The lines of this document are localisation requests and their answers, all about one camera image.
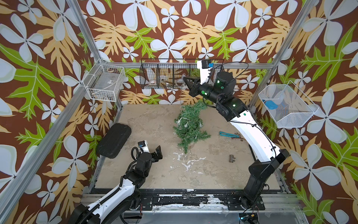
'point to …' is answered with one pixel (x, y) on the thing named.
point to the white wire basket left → (104, 83)
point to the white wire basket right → (289, 108)
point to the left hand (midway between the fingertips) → (154, 146)
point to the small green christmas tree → (189, 125)
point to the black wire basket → (169, 73)
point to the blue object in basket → (271, 104)
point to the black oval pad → (113, 140)
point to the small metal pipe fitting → (231, 158)
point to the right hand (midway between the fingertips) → (182, 78)
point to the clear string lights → (178, 122)
